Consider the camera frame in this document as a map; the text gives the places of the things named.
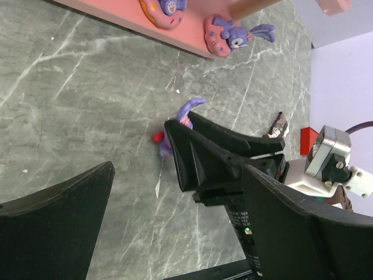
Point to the red box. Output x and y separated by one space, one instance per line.
307 138

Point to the black base frame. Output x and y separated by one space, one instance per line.
233 270

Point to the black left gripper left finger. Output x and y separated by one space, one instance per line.
52 233

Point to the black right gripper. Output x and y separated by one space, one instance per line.
203 166

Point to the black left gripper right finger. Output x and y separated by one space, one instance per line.
299 237

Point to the green brown tape roll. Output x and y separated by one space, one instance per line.
339 197

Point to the brown chocolate bar wrapper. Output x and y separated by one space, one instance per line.
279 128

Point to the pink three-tier wooden shelf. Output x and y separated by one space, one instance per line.
189 35

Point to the small purple bunny toy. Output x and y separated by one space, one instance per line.
166 137

